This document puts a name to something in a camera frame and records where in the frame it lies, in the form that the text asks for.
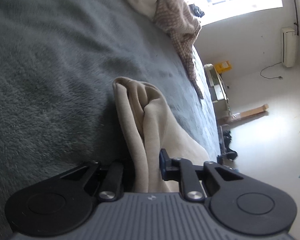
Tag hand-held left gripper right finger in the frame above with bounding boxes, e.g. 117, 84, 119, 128
159, 149, 243, 203

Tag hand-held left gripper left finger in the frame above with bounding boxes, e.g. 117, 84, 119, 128
60, 161, 124, 203

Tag beige zip jacket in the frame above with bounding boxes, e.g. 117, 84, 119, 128
112, 77, 211, 193

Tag dark crumpled clothes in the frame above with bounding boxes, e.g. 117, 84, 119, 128
189, 4, 205, 18

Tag metal shoe rack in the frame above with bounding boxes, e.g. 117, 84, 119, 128
218, 125, 232, 161

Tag pale desk with drawers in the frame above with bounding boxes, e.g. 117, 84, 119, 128
204, 65, 233, 126

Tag long cardboard box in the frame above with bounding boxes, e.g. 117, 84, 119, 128
230, 104, 269, 121

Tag yellow box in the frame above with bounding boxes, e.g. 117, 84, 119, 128
214, 60, 233, 73

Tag grey fleece bed sheet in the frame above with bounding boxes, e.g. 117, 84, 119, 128
0, 0, 222, 230

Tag houndstooth knit sweater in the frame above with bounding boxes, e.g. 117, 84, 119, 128
154, 0, 205, 100

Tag white air conditioner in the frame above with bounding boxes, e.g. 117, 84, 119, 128
280, 27, 297, 68

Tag black power cable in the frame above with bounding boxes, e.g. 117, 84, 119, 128
260, 63, 284, 80

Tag dark wall pipe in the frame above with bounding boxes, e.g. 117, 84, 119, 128
290, 0, 300, 36

